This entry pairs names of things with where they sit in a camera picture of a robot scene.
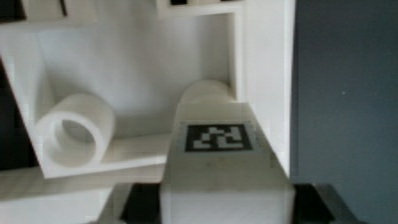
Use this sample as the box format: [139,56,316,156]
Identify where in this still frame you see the white chair seat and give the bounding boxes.
[0,0,245,178]

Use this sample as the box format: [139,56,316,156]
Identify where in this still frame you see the white U-shaped frame wall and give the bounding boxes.
[0,0,295,224]

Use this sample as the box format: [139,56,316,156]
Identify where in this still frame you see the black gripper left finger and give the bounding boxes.
[87,181,165,224]

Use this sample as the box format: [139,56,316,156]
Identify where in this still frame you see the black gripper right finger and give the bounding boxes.
[291,183,368,224]

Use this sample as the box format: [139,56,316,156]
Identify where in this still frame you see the white chair leg with tag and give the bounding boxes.
[160,80,295,224]

